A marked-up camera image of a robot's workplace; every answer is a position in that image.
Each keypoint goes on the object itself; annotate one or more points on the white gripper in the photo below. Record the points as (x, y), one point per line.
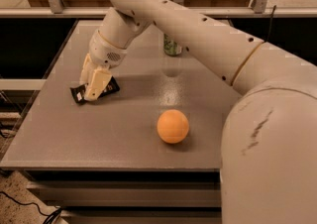
(105, 54)

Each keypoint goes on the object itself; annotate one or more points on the black rxbar chocolate wrapper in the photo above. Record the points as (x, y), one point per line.
(78, 92)

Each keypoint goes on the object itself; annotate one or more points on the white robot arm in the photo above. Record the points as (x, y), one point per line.
(268, 168)

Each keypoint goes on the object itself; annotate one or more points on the green soda can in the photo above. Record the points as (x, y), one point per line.
(170, 47)

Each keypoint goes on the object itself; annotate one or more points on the orange ball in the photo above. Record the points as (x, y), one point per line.
(172, 126)

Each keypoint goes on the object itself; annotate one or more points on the grey table cabinet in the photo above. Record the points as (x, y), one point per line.
(155, 196)

